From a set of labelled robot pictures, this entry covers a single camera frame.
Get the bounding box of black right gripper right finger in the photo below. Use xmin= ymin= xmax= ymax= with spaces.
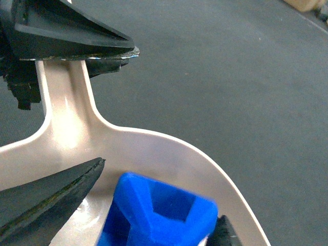
xmin=206 ymin=215 xmax=242 ymax=246

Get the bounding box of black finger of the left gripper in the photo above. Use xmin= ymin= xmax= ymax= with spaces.
xmin=86 ymin=58 xmax=128 ymax=78

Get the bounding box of blue plastic part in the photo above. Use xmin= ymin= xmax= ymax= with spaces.
xmin=97 ymin=172 xmax=218 ymax=245

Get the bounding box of beige plastic dustpan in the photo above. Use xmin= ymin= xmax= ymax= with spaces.
xmin=1 ymin=60 xmax=269 ymax=245

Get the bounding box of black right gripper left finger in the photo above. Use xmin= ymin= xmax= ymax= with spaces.
xmin=1 ymin=157 xmax=105 ymax=245

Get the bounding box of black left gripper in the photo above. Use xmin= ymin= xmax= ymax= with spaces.
xmin=1 ymin=1 xmax=135 ymax=110

